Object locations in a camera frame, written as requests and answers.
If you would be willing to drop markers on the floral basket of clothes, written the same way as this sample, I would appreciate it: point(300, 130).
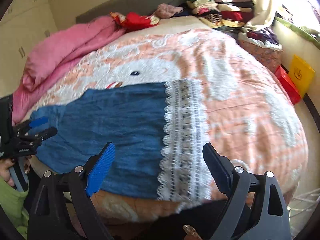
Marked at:
point(264, 46)

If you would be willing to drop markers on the red patterned garment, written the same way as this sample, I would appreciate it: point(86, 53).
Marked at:
point(134, 22)

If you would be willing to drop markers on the cream wardrobe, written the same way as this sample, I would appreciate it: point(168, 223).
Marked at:
point(24, 24)

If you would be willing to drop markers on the peach white patterned bedspread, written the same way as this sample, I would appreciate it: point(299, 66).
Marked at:
point(250, 117)

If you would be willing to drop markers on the red bag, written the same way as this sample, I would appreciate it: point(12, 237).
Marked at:
point(288, 85)

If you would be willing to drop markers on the cream curtain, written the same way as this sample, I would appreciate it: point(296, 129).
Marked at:
point(264, 13)

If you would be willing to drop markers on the window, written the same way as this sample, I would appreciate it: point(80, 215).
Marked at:
point(302, 13)

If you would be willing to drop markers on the pink folded duvet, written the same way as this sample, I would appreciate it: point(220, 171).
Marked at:
point(52, 58)

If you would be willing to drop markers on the stack of folded clothes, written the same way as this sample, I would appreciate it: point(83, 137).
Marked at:
point(222, 13)

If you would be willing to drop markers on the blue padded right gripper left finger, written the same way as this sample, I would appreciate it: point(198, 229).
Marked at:
point(98, 167)

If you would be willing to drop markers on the yellow bag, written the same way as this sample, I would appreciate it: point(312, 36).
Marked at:
point(301, 74)

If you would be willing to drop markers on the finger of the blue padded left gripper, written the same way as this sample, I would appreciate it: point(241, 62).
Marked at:
point(38, 122)

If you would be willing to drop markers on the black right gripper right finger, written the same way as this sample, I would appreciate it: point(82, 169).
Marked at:
point(220, 168)

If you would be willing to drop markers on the pink fluffy garment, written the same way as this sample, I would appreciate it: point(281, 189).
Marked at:
point(165, 11)

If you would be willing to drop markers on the green left sleeve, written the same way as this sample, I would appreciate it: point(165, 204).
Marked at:
point(12, 202)

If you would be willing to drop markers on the grey upholstered headboard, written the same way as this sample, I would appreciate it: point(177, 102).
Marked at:
point(141, 7)

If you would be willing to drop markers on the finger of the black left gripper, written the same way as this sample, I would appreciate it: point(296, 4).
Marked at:
point(45, 134)

